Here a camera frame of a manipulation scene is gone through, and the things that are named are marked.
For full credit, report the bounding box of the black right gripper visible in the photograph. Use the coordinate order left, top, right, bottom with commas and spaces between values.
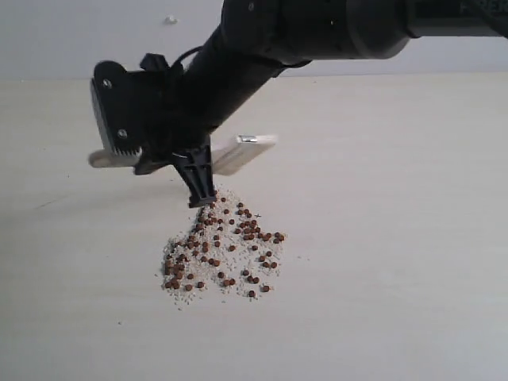
134, 53, 222, 208

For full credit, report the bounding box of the white paint brush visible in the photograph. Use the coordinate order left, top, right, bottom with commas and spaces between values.
88, 135, 278, 176

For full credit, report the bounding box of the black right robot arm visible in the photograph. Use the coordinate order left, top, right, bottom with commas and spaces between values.
134, 1, 507, 207

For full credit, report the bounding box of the beans and rice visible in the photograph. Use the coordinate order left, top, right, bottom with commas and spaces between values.
157, 184, 312, 316

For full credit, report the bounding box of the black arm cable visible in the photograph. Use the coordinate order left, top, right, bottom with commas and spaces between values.
170, 45, 207, 72

